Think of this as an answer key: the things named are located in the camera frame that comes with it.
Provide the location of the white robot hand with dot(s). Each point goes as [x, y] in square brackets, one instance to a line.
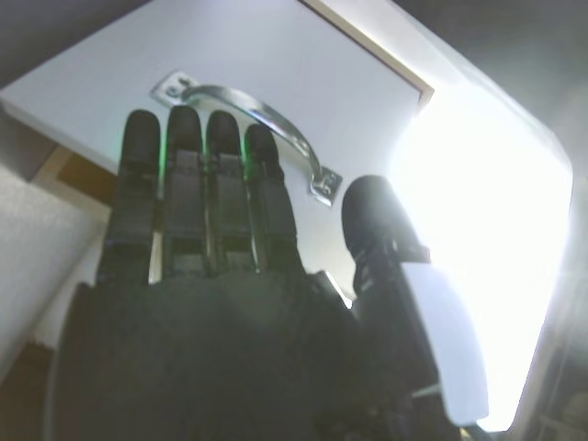
[206, 344]

